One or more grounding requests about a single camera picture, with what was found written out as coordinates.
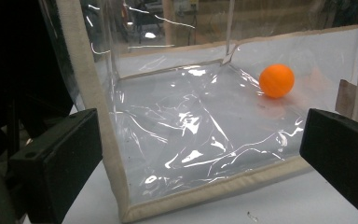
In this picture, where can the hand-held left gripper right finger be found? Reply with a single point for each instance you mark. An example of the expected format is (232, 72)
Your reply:
(341, 152)

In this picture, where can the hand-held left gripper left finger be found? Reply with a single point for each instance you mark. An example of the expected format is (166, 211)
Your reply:
(56, 168)

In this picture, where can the orange ball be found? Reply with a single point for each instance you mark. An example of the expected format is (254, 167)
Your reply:
(276, 81)

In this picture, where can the clear plastic bag beige trim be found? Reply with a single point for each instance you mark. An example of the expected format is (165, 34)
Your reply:
(199, 130)

